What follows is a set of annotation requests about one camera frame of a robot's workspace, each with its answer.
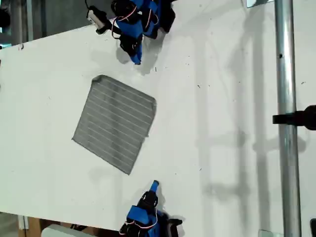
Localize black clamp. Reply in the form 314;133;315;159
272;105;316;131

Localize steel post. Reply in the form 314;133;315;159
274;0;303;237

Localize black round object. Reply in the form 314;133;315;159
0;8;11;28

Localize grey striped towel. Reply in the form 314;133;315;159
72;75;157;176

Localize white box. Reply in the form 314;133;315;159
40;223;96;237

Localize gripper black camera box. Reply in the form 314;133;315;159
167;216;184;237
86;5;112;36

